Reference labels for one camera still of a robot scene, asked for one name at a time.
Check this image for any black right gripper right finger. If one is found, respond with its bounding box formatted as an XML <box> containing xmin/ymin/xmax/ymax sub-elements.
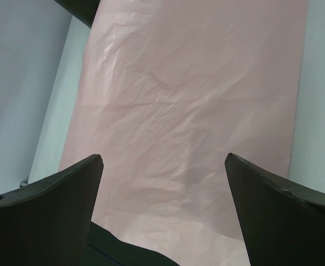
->
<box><xmin>225</xmin><ymin>153</ymin><xmax>325</xmax><ymax>265</ymax></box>

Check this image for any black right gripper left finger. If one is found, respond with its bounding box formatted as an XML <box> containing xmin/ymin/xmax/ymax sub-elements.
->
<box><xmin>0</xmin><ymin>155</ymin><xmax>104</xmax><ymax>265</ymax></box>

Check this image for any pink wrapping paper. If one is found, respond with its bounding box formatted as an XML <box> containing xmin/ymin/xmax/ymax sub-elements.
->
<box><xmin>60</xmin><ymin>1</ymin><xmax>308</xmax><ymax>265</ymax></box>

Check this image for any black conical vase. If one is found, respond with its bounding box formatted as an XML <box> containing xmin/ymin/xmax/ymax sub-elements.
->
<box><xmin>54</xmin><ymin>0</ymin><xmax>100</xmax><ymax>28</ymax></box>

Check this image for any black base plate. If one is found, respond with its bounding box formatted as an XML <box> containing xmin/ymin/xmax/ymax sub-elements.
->
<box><xmin>81</xmin><ymin>222</ymin><xmax>178</xmax><ymax>266</ymax></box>

